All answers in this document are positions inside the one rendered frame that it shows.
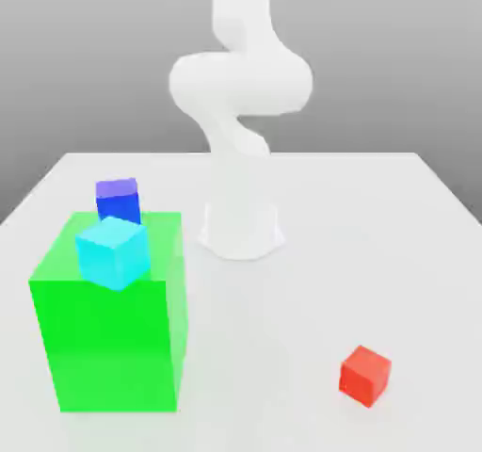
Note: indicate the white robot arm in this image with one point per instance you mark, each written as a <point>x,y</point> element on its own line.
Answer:
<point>241,83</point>

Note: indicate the small blue cube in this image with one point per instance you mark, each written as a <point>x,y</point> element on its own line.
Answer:
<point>119,205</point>

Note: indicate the small cyan cube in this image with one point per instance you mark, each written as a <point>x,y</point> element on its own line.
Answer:
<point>113,252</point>

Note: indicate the small red cube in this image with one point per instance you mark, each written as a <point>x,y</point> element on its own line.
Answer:
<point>363,376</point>

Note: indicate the large green box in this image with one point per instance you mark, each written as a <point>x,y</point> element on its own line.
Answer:
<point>109,346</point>

